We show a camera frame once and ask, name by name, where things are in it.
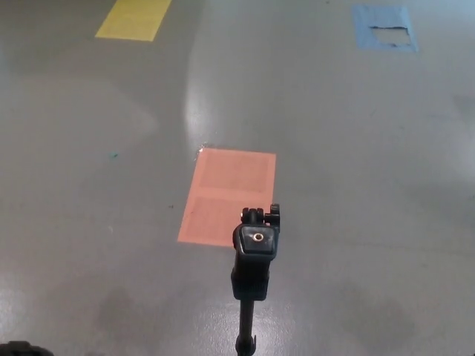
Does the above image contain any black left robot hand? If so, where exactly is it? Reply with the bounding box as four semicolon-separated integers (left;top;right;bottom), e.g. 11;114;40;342
0;340;53;356

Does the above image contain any black phone stand tripod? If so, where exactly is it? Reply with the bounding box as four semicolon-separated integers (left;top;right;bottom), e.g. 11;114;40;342
230;202;284;356

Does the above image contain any orange floor tape patch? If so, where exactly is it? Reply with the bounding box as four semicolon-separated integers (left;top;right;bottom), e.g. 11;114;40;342
177;147;278;248

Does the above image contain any yellow floor tape patch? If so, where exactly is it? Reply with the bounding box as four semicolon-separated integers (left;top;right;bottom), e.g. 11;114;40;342
94;0;173;42

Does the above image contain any torn blue floor tape patch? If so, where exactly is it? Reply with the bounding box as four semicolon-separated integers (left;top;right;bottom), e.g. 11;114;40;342
351;4;420;53

